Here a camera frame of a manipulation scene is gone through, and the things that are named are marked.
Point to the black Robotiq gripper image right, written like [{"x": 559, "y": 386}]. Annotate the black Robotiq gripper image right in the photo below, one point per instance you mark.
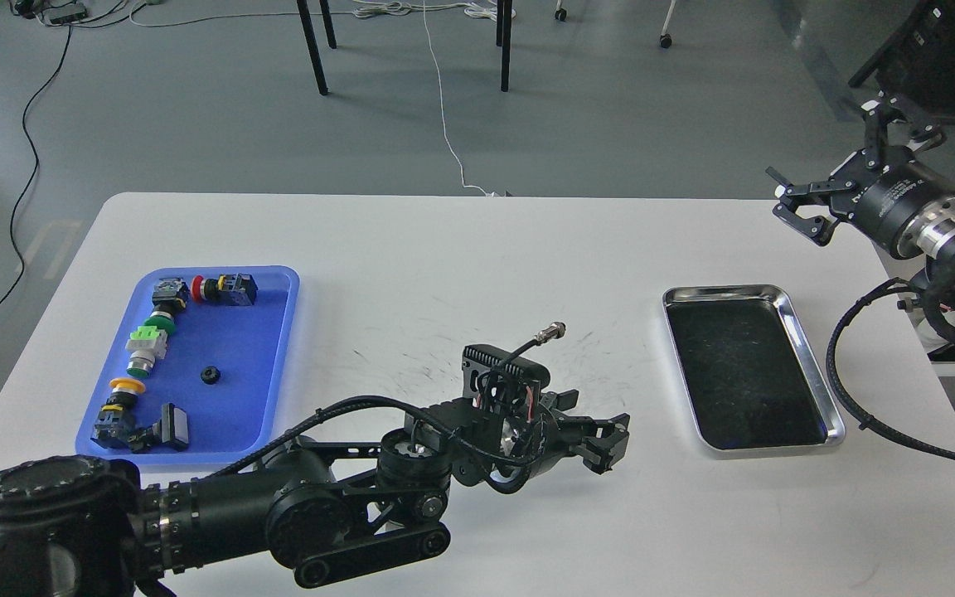
[{"x": 896, "y": 207}]

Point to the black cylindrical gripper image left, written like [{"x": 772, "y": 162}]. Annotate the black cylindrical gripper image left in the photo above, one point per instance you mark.
[{"x": 509, "y": 437}]

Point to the silver metal tray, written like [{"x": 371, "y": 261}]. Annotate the silver metal tray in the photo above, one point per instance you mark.
[{"x": 753, "y": 386}]

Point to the blue plastic tray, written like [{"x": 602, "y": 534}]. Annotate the blue plastic tray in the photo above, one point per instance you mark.
[{"x": 248, "y": 344}]

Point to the black cabinet top right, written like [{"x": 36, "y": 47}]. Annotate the black cabinet top right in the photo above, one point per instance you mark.
[{"x": 918, "y": 60}]

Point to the red mushroom push button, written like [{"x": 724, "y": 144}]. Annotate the red mushroom push button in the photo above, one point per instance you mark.
[{"x": 238, "y": 290}]

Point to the black table leg right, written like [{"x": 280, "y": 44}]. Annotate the black table leg right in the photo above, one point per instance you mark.
[{"x": 504, "y": 14}]

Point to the black table leg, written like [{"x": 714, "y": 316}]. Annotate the black table leg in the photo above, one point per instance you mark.
[
  {"x": 308, "y": 28},
  {"x": 504, "y": 14}
]

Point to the black square push button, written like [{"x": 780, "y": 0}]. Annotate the black square push button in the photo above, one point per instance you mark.
[{"x": 171, "y": 430}]

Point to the black table leg left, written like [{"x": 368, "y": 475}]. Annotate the black table leg left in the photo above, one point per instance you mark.
[{"x": 308, "y": 28}]

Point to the black wrist camera image left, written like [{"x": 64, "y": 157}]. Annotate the black wrist camera image left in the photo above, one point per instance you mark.
[{"x": 502, "y": 381}]

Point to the black braided cable image right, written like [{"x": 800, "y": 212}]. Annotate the black braided cable image right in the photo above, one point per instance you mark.
[{"x": 866, "y": 420}]

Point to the green push button switch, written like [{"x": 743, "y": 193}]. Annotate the green push button switch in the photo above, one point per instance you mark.
[{"x": 169, "y": 298}]

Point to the light green selector switch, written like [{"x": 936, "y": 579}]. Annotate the light green selector switch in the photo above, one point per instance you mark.
[{"x": 145, "y": 346}]

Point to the yellow push button switch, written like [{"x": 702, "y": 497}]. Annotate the yellow push button switch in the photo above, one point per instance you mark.
[{"x": 115, "y": 424}]

